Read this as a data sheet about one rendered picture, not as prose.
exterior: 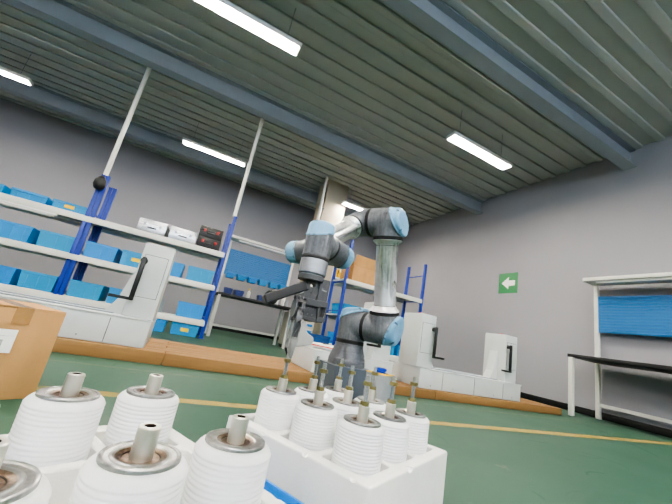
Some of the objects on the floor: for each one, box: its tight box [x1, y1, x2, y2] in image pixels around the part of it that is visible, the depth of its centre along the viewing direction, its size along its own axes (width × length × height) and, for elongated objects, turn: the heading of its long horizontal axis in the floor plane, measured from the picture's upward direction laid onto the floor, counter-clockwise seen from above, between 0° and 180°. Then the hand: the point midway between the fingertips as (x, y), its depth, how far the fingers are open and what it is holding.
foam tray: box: [226, 413, 447, 504], centre depth 76 cm, size 39×39×18 cm
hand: (287, 351), depth 81 cm, fingers open, 3 cm apart
